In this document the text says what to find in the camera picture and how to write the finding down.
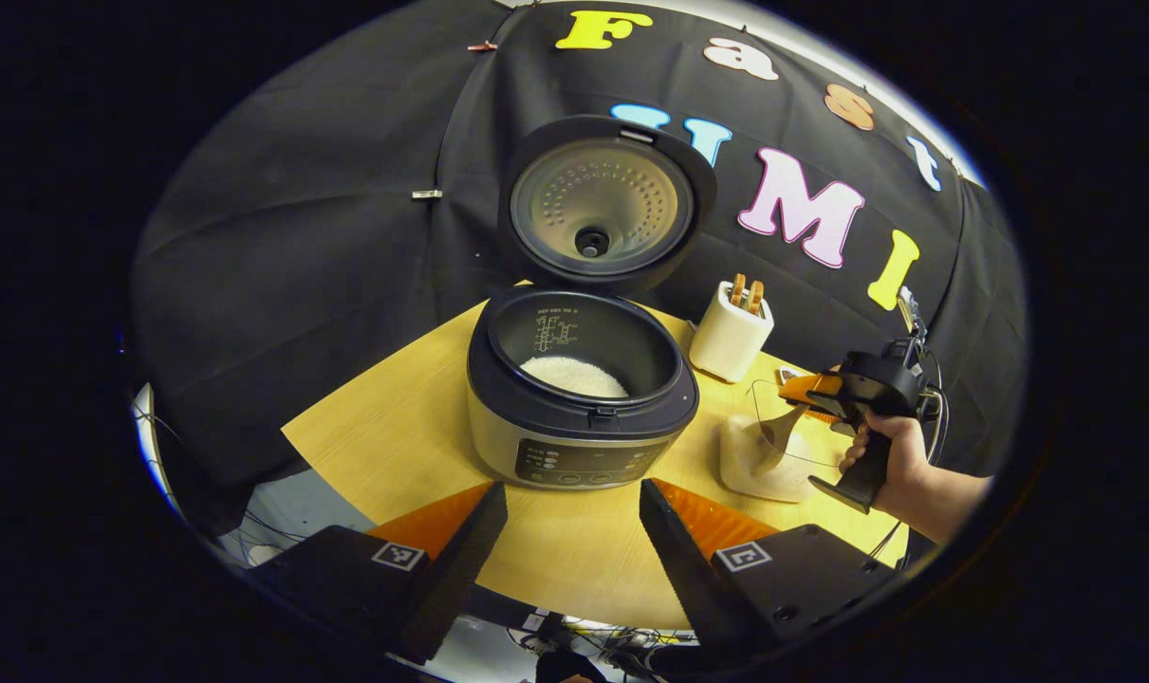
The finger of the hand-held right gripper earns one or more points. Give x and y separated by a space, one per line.
823 417
806 386

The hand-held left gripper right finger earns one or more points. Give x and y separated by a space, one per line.
688 579

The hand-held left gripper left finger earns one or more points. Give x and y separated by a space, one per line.
455 579

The long wooden spoon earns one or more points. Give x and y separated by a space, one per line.
778 432

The dark grey rice cooker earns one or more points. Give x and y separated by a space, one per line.
583 446

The clear plastic rice box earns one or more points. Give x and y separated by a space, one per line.
740 479

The white toaster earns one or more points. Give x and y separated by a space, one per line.
726 341

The toast bread slice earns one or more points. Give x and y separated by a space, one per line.
738 289
755 298

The black backdrop cloth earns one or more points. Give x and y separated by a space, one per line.
299 237

